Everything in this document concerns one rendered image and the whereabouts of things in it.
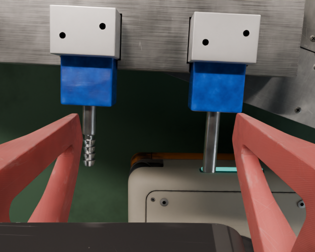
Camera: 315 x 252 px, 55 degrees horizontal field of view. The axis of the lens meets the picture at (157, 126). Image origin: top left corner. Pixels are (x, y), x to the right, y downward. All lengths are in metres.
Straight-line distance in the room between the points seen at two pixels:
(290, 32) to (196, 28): 0.09
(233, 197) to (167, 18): 0.73
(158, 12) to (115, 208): 1.04
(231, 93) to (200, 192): 0.67
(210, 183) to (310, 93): 0.60
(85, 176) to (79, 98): 0.97
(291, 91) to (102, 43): 0.20
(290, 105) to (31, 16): 0.26
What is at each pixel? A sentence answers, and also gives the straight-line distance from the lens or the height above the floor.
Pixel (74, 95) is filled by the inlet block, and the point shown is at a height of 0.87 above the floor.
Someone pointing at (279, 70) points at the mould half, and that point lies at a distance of 0.28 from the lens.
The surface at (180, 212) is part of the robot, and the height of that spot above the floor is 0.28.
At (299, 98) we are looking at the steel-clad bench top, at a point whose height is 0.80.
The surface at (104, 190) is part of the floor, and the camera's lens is 1.22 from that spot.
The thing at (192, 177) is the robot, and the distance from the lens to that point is 0.90.
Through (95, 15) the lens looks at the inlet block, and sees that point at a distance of 0.25.
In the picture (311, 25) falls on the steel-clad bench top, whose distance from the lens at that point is 0.36.
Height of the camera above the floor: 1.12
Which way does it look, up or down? 81 degrees down
